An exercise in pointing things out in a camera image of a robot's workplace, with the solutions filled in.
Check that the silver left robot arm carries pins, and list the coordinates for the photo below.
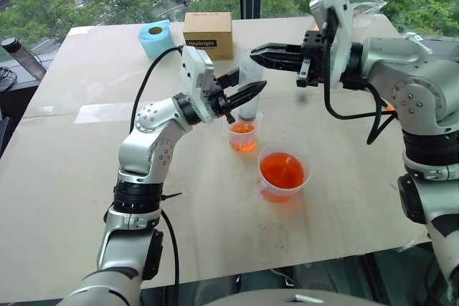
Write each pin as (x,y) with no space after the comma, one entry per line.
(143,148)

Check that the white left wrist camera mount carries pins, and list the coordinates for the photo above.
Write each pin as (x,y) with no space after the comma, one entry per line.
(196,69)

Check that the small clear cup red liquid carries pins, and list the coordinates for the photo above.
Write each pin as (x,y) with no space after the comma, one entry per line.
(243,139)

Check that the silver robot torso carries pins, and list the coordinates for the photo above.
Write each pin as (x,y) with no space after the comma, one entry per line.
(294,299)

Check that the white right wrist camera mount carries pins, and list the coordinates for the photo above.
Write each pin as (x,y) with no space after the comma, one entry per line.
(339,15)

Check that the brown cardboard box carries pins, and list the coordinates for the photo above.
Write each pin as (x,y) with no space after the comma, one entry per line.
(208,35)

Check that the clear plastic syringe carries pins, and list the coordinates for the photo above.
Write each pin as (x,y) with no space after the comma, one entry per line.
(250,69)

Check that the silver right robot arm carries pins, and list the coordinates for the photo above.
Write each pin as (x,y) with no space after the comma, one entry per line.
(416,87)

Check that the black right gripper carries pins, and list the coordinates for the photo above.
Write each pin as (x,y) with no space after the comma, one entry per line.
(315,58)

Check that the dark bottle with black cap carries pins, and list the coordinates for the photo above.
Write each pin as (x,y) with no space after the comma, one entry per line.
(25,58)

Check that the dark side desk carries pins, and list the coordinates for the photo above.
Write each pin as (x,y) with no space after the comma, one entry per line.
(14,98)

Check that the blue tissue paper roll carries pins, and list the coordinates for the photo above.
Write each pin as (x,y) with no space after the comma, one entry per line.
(155,38)

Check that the large clear cup red liquid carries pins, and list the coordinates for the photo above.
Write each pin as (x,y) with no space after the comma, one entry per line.
(282,175)

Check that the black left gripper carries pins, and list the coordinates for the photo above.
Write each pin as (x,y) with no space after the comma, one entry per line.
(217,100)

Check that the clear plastic bag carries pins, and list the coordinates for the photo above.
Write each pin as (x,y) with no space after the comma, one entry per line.
(365,6)

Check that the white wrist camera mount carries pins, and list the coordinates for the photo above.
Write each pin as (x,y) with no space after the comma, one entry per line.
(339,15)
(196,69)

